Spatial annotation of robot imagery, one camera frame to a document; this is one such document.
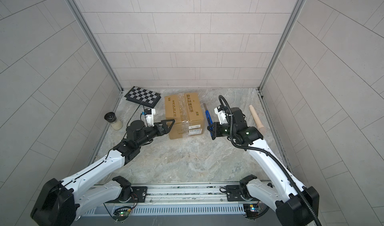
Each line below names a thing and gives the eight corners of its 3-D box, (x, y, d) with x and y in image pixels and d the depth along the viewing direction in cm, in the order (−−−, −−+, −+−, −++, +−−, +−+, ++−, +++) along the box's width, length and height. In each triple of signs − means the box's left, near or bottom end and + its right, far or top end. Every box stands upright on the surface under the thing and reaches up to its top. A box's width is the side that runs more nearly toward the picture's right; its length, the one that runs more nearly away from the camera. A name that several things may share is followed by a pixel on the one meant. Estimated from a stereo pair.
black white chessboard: (125, 99, 111) (123, 97, 108) (134, 88, 118) (133, 85, 116) (153, 108, 106) (152, 105, 103) (162, 96, 113) (161, 93, 111)
